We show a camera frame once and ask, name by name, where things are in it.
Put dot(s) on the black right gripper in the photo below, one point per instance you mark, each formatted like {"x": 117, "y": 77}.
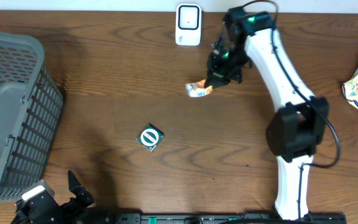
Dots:
{"x": 216, "y": 76}

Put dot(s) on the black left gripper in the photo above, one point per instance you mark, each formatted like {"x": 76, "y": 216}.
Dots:
{"x": 76, "y": 210}

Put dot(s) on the orange small box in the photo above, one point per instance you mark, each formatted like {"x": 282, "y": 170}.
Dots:
{"x": 197, "y": 89}

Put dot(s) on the green small box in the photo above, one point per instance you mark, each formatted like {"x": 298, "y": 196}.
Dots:
{"x": 150, "y": 137}

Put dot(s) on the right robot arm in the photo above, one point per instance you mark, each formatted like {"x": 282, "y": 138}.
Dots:
{"x": 298, "y": 124}

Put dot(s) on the white barcode scanner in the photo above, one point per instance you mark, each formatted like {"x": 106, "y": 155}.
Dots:
{"x": 188, "y": 24}

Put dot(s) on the grey plastic mesh basket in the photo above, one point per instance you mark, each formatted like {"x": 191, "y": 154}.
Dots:
{"x": 31, "y": 106}

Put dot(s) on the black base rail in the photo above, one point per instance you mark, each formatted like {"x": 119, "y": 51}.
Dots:
{"x": 245, "y": 218}

